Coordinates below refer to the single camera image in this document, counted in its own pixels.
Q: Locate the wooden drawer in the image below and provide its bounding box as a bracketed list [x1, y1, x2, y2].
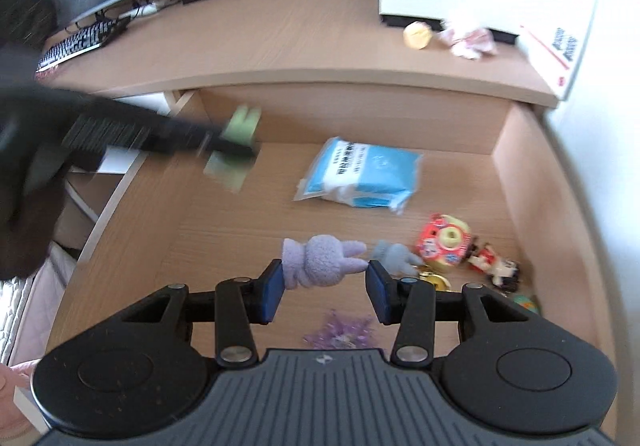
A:
[46, 82, 622, 436]

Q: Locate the blue tissue pack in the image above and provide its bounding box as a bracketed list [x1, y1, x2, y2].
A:
[294, 137, 422, 214]

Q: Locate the cartoon boy keychain figure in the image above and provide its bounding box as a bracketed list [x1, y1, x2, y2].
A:
[466, 243, 520, 293]

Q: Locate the green bunny figure toy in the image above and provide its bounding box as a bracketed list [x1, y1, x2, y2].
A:
[204, 104, 262, 193]

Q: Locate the red yellow toy camera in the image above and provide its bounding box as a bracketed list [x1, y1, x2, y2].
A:
[416, 213, 473, 273]

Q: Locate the golden bell keychain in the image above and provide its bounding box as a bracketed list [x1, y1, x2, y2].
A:
[416, 266, 451, 292]

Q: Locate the lavender plush bunny toy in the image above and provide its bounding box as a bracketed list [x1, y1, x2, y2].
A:
[281, 235, 368, 290]

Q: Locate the yellow bunny figure toy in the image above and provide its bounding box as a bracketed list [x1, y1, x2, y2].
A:
[402, 21, 433, 50]

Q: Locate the black keyboard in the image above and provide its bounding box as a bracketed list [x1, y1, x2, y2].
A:
[36, 18, 130, 73]

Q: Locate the grey elephant toy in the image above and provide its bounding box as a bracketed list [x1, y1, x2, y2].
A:
[370, 240, 424, 278]

